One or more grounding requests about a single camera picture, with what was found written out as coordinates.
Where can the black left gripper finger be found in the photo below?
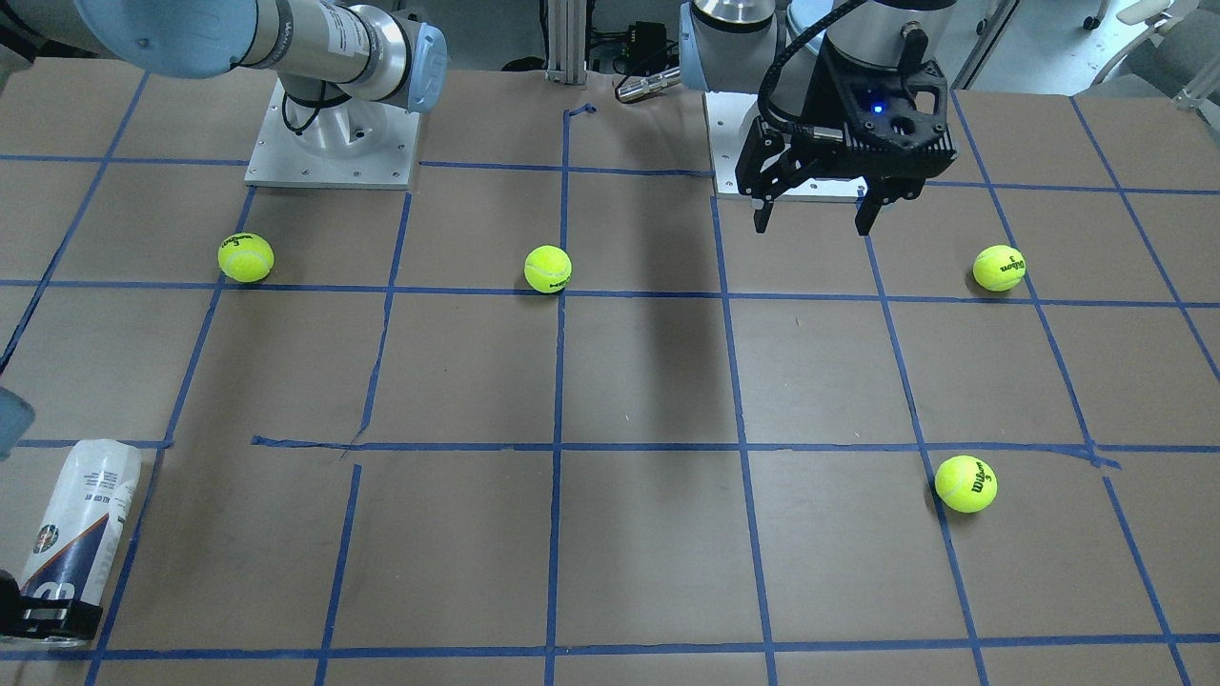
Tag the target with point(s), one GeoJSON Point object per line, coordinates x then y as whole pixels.
{"type": "Point", "coordinates": [763, 199]}
{"type": "Point", "coordinates": [869, 205]}

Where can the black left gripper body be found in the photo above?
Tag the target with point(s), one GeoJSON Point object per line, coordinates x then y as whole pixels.
{"type": "Point", "coordinates": [822, 97]}

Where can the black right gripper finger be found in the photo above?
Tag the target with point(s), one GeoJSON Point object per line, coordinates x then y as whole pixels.
{"type": "Point", "coordinates": [39, 619]}

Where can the clear tennis ball can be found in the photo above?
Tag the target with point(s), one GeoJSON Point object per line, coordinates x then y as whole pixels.
{"type": "Point", "coordinates": [78, 537]}

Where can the tennis ball near base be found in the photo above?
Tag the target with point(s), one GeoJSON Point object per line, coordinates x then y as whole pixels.
{"type": "Point", "coordinates": [998, 269]}

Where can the tennis ball middle of row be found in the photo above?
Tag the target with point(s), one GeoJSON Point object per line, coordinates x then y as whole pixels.
{"type": "Point", "coordinates": [547, 269]}

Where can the tennis ball near table centre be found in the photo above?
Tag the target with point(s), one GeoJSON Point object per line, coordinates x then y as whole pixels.
{"type": "Point", "coordinates": [966, 484]}

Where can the tennis ball far end row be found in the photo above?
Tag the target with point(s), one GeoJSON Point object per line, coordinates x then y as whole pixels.
{"type": "Point", "coordinates": [245, 257]}

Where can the silver flashlight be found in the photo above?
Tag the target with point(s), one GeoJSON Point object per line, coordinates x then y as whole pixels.
{"type": "Point", "coordinates": [634, 88]}

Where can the aluminium frame post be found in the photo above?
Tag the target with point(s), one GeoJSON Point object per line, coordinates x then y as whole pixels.
{"type": "Point", "coordinates": [566, 37]}

